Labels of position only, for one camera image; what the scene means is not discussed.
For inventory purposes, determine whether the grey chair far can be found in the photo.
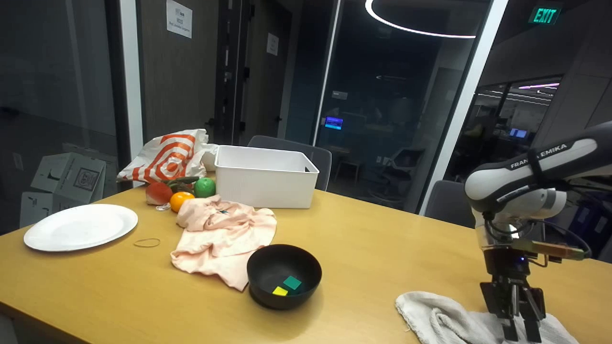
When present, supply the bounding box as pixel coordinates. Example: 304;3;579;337
248;136;333;190

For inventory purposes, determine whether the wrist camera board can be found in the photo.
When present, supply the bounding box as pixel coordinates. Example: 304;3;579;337
524;241;585;261

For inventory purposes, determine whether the orange white striped bag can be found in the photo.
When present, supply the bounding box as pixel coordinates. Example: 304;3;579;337
116;129;208;184

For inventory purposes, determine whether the orange fruit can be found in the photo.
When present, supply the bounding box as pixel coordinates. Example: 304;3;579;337
170;192;195;213

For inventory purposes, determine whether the grey chair right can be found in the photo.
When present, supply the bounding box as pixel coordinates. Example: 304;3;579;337
424;180;474;228

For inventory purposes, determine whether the white plate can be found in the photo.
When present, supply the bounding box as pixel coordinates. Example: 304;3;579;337
23;205;139;253

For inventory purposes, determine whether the green block in bowl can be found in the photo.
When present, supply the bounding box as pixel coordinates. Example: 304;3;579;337
283;276;302;291

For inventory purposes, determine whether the pink cloth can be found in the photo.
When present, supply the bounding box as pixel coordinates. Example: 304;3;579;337
170;198;277;291

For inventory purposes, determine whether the paper sign on wall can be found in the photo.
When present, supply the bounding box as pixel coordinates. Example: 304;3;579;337
166;0;193;39

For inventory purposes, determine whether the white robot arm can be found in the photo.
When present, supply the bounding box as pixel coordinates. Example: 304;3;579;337
464;123;612;343

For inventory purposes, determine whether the rubber band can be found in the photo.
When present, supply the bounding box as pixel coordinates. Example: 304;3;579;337
134;238;160;249

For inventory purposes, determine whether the yellow block in bowl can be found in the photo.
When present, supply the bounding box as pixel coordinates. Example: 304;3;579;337
271;287;289;297

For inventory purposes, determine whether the cardboard box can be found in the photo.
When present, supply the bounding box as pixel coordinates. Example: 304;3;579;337
19;154;105;226

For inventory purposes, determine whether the green exit sign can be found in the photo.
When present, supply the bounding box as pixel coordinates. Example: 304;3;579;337
530;8;558;26

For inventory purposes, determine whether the green ball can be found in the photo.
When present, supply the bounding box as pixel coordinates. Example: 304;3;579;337
193;178;216;198

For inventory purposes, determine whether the white towel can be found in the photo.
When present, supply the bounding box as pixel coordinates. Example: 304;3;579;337
396;291;579;344

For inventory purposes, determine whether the grey chair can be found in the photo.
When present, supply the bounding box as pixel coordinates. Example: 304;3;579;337
424;180;474;228
248;136;333;190

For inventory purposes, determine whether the black bowl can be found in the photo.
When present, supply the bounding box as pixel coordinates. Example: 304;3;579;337
246;245;323;310

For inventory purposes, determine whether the white plastic bin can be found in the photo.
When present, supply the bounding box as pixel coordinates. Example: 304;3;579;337
214;146;319;209

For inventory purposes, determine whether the red fruit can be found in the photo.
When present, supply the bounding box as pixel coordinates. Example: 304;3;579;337
145;182;172;207

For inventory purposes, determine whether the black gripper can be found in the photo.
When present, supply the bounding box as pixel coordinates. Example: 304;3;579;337
480;249;545;343

